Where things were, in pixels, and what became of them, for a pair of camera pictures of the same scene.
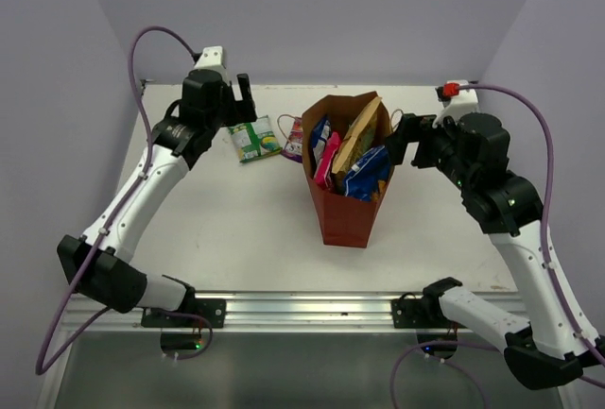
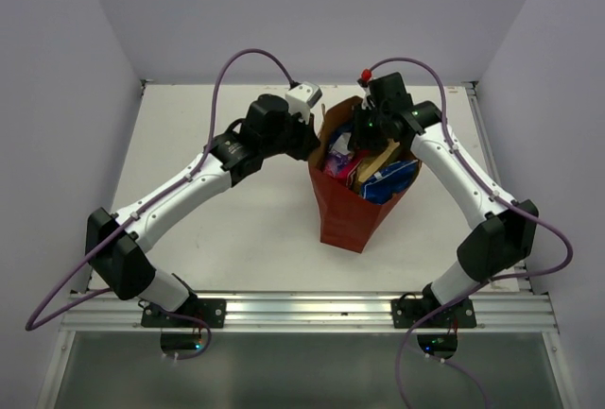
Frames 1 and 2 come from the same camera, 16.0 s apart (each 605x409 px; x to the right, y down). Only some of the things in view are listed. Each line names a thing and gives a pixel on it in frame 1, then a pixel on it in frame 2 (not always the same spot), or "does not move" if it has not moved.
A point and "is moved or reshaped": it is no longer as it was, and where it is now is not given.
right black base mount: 431,321 does not move
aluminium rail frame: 269,313 does not move
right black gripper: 409,130 to 359,140
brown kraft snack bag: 360,138 to 390,153
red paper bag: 346,221 is moved or reshaped
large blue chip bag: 361,180 to 380,187
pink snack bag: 321,174 to 344,172
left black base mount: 182,335 does not move
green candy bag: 254,140 is moved or reshaped
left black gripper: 241,111 to 308,140
